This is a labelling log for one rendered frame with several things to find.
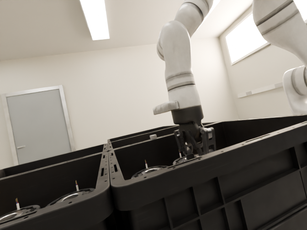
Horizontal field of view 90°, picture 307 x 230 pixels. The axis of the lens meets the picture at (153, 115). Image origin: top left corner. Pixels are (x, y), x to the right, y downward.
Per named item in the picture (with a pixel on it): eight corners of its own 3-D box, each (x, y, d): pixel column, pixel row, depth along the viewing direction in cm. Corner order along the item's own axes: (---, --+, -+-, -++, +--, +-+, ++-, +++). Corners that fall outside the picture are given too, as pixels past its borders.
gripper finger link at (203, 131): (200, 129, 32) (201, 154, 34) (207, 131, 31) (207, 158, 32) (210, 126, 33) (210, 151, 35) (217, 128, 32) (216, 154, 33)
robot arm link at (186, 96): (152, 116, 40) (147, 92, 40) (187, 108, 44) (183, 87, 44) (167, 111, 32) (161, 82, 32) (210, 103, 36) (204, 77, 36)
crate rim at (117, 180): (224, 127, 55) (222, 121, 55) (351, 123, 26) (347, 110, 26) (109, 159, 43) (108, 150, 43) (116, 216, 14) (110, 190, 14)
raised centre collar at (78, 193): (86, 191, 35) (85, 189, 35) (81, 201, 30) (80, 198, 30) (62, 199, 34) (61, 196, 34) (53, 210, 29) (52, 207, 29)
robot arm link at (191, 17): (170, 69, 44) (196, 32, 46) (178, 56, 35) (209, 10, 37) (150, 55, 44) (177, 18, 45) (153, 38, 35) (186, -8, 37)
